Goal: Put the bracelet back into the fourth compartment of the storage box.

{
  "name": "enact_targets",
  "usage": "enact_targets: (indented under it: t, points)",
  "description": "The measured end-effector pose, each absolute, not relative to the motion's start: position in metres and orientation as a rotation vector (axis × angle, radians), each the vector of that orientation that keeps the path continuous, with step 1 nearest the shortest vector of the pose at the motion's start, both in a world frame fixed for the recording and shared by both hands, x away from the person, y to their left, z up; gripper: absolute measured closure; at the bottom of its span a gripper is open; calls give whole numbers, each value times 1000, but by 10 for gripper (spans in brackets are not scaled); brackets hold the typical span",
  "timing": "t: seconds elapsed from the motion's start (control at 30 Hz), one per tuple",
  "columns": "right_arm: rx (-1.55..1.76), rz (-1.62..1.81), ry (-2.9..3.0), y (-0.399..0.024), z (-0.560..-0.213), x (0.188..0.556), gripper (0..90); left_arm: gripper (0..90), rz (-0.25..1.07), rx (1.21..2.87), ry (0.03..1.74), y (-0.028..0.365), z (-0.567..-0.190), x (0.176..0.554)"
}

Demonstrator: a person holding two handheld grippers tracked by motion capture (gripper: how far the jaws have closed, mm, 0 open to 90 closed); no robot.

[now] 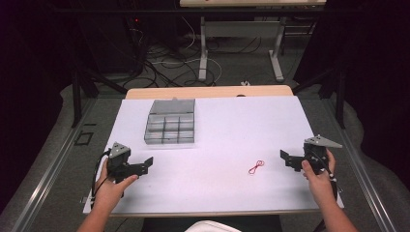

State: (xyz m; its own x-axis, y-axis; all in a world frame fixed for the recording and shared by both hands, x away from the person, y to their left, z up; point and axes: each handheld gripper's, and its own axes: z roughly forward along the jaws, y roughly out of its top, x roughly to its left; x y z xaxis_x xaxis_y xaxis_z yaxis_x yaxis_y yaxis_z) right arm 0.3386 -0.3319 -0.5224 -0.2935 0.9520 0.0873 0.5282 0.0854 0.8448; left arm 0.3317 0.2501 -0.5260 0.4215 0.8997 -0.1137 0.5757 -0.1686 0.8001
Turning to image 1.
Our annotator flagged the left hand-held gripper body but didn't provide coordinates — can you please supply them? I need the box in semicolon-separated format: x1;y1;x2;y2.
106;141;144;184

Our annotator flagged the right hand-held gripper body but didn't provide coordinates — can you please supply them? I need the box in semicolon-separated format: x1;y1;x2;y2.
302;134;343;176

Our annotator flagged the person's right hand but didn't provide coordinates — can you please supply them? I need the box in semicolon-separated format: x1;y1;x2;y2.
301;149;338;207

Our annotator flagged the person's left hand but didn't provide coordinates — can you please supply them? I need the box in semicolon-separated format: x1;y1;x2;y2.
92;159;139;212

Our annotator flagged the red rubber band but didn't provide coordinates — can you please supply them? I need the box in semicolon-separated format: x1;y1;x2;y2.
248;159;266;176

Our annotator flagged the clear plastic compartment box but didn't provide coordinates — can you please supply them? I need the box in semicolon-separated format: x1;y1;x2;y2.
143;98;196;150

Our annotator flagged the white table mat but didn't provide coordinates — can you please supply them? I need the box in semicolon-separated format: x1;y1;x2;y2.
82;95;345;216

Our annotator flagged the black metal stand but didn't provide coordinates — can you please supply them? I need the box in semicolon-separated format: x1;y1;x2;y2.
70;64;129;129
291;61;347;130

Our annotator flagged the person's white clothing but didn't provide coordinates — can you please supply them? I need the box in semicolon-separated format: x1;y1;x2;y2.
185;219;244;232

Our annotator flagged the wooden table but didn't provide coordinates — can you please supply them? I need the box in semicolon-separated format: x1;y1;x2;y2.
124;84;295;101

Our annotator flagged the black computer tower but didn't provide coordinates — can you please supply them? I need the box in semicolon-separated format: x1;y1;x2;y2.
124;14;148;76

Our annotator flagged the desk with white legs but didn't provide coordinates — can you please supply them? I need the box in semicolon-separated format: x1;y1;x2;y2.
179;0;327;83

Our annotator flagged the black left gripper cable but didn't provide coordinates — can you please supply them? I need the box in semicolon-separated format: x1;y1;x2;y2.
90;149;112;209

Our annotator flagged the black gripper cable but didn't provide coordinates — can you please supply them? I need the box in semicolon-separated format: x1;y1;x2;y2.
90;149;112;209
309;149;343;207

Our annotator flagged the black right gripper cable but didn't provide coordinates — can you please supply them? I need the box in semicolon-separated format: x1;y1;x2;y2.
309;149;343;207

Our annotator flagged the aluminium rail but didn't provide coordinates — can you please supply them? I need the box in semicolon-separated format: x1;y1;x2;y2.
322;98;399;232
11;98;98;232

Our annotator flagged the tangle of floor cables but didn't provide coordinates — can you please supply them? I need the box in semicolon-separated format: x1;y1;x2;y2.
129;15;262;89

